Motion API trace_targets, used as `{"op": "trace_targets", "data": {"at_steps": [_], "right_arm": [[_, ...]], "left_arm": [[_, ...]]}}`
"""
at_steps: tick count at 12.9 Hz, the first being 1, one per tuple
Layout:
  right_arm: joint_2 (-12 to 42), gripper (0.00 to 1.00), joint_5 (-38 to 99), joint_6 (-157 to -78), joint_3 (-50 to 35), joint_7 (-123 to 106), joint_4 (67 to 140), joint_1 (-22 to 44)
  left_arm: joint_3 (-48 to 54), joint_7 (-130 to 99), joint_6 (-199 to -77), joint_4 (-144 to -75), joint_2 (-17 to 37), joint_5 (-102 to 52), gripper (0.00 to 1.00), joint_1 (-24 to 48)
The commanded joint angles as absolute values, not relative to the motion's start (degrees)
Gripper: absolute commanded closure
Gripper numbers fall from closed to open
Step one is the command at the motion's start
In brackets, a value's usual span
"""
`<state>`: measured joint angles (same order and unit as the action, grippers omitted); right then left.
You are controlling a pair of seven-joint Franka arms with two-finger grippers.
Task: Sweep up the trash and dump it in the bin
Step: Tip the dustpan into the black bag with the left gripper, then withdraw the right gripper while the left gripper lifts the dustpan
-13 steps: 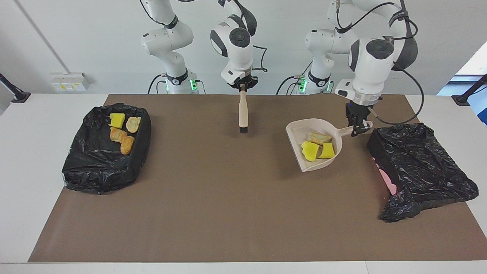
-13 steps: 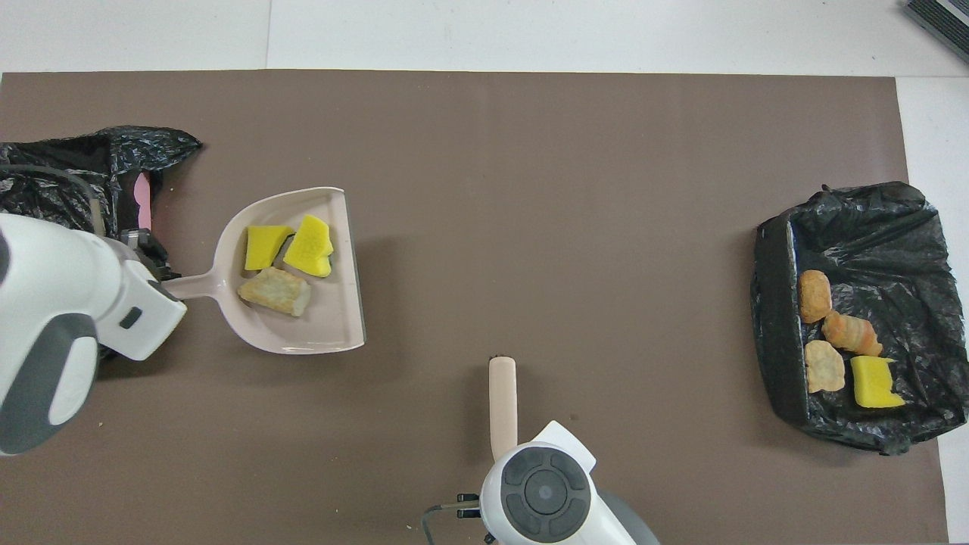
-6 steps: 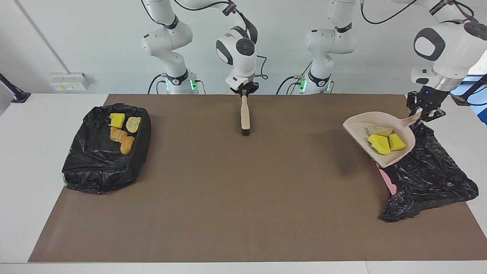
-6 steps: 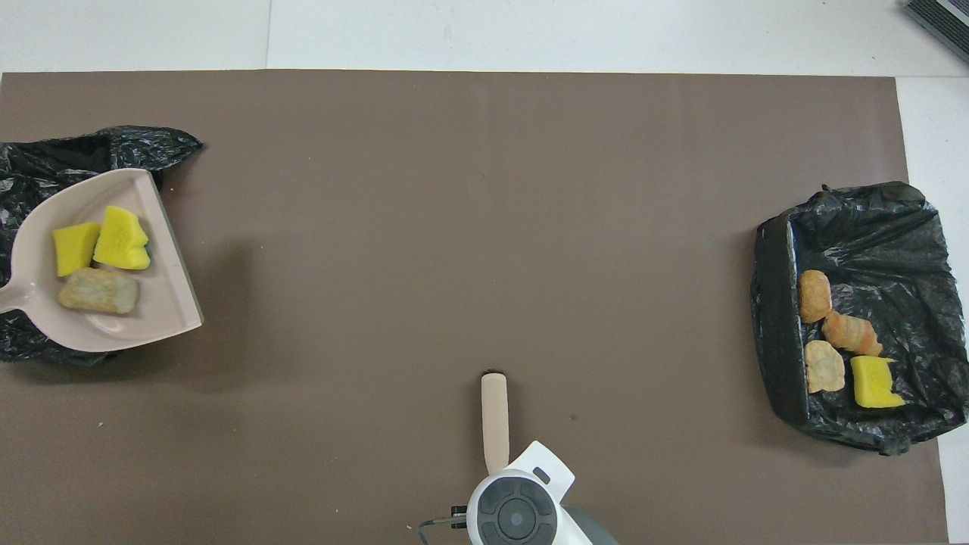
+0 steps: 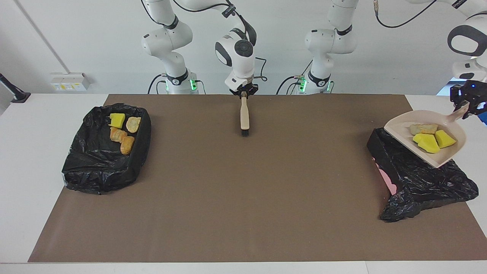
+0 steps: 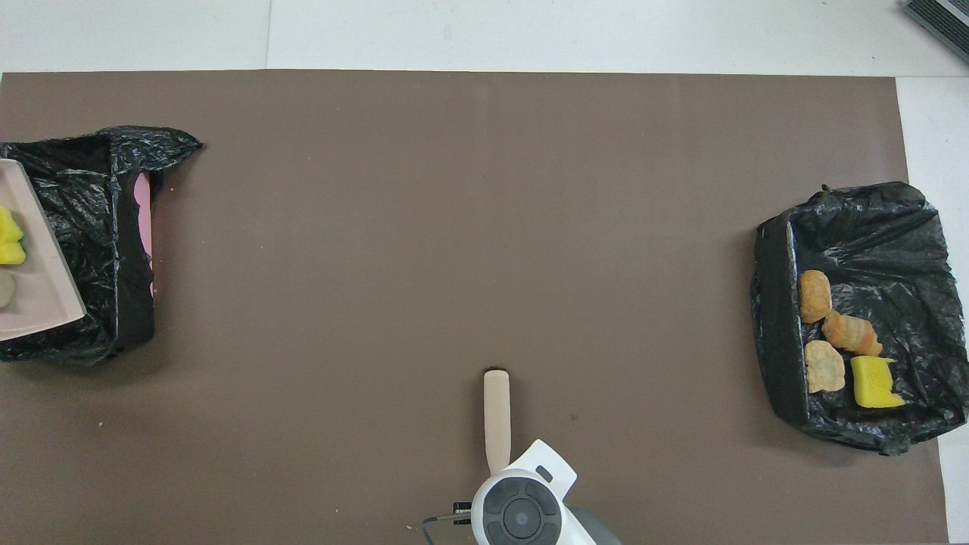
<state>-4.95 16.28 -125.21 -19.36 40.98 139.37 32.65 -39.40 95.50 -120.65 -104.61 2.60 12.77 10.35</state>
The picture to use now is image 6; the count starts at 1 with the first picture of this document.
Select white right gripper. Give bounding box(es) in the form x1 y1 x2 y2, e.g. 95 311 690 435
451 438 578 526

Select pink bin with black bag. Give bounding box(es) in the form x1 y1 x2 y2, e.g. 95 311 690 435
0 125 204 369

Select beige plastic dustpan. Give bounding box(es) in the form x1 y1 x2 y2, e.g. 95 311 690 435
0 157 88 343

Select pale puffed pastry chunk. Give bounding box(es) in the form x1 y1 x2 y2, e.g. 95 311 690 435
804 340 846 394

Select beige hand brush black bristles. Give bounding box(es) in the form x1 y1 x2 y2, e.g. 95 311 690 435
483 368 512 476

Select orange striped croissant piece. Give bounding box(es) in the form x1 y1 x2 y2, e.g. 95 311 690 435
822 310 884 357

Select grey slatted device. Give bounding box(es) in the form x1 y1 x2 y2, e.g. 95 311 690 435
903 0 969 63

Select brown bread roll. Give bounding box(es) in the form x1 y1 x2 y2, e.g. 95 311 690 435
798 269 833 325

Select notched yellow sponge piece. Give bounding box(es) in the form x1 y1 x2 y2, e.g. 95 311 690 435
849 355 907 410

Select brown table mat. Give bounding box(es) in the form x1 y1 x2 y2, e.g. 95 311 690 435
0 70 949 545

